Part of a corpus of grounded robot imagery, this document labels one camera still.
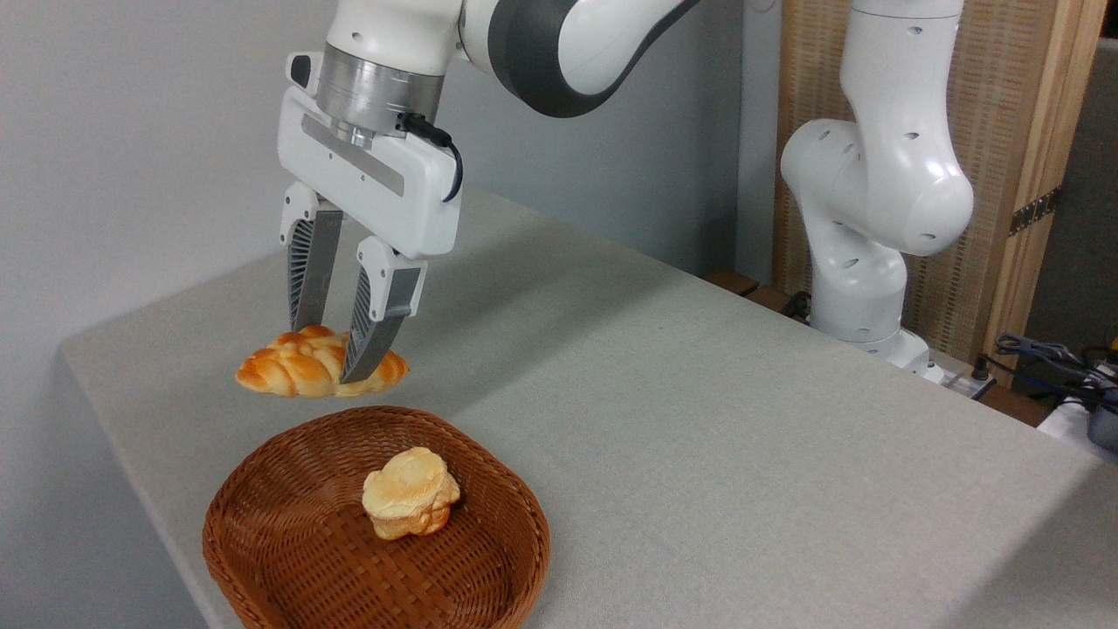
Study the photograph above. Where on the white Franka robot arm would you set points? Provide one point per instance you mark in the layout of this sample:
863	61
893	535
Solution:
900	175

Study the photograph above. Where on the braided golden bread loaf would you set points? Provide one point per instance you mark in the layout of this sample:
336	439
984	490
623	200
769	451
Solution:
288	367

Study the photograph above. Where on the woven wooden folding screen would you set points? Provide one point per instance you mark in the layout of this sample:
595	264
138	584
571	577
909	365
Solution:
1013	114

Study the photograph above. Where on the grey tablecloth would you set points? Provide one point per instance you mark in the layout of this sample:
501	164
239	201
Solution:
742	454

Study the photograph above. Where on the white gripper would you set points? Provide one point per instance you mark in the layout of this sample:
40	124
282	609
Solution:
410	201

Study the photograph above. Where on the round pale bread bun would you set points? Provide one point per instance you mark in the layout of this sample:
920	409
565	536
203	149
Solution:
410	494

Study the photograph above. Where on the black screen hinge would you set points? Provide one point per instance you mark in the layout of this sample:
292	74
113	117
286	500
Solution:
1035	211

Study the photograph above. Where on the brown wicker basket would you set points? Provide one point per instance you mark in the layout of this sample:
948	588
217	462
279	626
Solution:
288	533

